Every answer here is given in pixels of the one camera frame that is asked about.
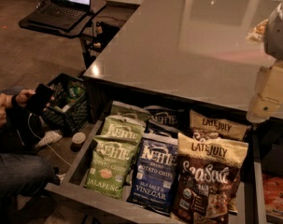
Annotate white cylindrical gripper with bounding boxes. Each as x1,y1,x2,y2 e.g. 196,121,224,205
246,60,283,123

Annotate person's jeans leg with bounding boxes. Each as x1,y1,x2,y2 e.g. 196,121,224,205
0,153,60,202

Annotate front brown Late July bag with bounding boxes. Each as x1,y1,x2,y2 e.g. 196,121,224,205
170,133,248,224

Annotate grey open top drawer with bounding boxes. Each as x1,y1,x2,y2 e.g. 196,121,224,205
44,100,268,224

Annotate front green Kettle jalapeno bag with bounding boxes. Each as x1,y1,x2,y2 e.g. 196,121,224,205
84,135,138,199

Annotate person's right hand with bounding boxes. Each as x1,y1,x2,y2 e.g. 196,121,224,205
11,90,35,107

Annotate black plastic crate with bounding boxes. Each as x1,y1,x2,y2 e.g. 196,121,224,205
42,74,88,135

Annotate rear green chip bag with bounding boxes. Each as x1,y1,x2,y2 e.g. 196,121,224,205
110,101,151,121

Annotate black laptop stand table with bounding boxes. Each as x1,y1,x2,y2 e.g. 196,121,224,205
19,0,106,68

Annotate rear brown Late July bag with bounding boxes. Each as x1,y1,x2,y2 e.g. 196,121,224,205
190,110,250,141

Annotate green bag in crate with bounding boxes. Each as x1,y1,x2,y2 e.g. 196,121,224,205
66,81,85,104

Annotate paper coffee cup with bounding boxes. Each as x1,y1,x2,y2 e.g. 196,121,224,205
71,133,86,150

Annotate black handheld controller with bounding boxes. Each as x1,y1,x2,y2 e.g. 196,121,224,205
25,83,54,115

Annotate black laptop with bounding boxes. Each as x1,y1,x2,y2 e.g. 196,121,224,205
28,0,92,31

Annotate front blue Kettle chip bag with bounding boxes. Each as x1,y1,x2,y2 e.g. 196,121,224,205
127,133,177,215

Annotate white cable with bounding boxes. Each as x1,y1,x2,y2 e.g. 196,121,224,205
26,113,72,167

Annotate white sneaker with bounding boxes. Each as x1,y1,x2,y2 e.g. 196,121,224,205
35,130,64,148

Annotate rear dark Kettle chip bag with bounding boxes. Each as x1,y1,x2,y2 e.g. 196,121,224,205
145,105,189,138

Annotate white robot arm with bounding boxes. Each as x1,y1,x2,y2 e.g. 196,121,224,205
246,1,283,123

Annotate middle green Kettle chip bag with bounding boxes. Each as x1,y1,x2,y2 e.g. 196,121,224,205
101,115,146,143

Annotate brown late july bag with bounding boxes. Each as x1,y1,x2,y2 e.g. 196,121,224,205
190,110,250,141
170,133,248,224

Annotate red snack bag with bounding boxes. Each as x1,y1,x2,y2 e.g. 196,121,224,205
262,173,283,217

